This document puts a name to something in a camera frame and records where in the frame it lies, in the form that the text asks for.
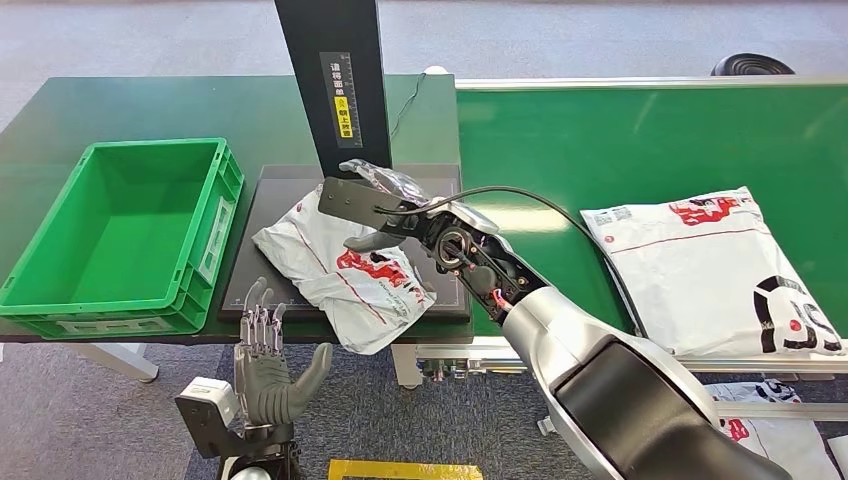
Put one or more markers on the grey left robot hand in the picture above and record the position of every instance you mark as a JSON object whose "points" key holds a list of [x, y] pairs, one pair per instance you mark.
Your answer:
{"points": [[265, 391]]}

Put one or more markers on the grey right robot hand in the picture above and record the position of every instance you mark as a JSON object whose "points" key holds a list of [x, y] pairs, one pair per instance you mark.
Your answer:
{"points": [[371, 242]]}

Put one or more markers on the small white mail package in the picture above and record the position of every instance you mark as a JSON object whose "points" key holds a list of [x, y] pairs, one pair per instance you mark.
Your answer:
{"points": [[344, 298]]}

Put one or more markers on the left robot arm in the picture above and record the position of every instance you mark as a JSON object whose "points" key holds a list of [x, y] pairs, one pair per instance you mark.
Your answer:
{"points": [[262, 454]]}

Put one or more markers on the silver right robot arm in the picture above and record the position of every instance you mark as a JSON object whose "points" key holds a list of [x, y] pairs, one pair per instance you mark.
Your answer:
{"points": [[596, 371]]}

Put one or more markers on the green conveyor belt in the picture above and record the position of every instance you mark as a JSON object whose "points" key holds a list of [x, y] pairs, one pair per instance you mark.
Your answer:
{"points": [[596, 139]]}

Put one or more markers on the large flat white mail package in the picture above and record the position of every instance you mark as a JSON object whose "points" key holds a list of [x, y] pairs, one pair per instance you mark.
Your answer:
{"points": [[696, 278]]}

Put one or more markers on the white package under conveyor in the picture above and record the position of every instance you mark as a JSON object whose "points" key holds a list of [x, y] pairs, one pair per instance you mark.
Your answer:
{"points": [[782, 450]]}

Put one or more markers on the yellow floor tape marker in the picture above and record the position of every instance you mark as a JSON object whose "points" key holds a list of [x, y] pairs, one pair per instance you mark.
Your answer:
{"points": [[344, 472]]}

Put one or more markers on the black yellow column label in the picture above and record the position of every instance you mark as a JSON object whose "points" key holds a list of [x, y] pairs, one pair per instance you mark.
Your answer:
{"points": [[342, 118]]}

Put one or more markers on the white upright table leg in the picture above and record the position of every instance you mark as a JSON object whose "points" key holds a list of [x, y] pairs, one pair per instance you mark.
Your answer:
{"points": [[405, 368]]}

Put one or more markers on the white slanted table leg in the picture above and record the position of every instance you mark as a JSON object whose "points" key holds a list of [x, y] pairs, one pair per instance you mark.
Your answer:
{"points": [[119, 361]]}

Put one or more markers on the black scanner column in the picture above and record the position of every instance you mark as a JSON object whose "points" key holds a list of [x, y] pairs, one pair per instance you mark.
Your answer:
{"points": [[305, 99]]}

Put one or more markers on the small white round object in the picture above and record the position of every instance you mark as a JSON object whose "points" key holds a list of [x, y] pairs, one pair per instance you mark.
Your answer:
{"points": [[436, 69]]}

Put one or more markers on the green plastic crate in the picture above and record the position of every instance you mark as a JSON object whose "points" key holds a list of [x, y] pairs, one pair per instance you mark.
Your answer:
{"points": [[119, 245]]}

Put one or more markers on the dark green table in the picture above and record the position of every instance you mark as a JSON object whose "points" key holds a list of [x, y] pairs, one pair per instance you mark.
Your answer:
{"points": [[199, 109]]}

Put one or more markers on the black round stool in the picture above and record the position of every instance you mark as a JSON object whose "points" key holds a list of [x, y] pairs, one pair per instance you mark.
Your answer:
{"points": [[752, 66]]}

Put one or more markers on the black right wrist camera plate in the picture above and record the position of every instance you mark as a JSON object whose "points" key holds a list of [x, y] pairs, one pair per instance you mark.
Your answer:
{"points": [[351, 199]]}

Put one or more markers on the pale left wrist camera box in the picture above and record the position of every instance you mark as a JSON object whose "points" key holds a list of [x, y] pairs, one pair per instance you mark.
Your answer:
{"points": [[208, 401]]}

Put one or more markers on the black scanner base plate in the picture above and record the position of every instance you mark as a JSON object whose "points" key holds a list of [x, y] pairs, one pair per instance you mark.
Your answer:
{"points": [[278, 192]]}

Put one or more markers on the aluminium conveyor frame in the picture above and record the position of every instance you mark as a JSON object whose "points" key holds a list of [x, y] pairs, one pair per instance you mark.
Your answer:
{"points": [[464, 361]]}

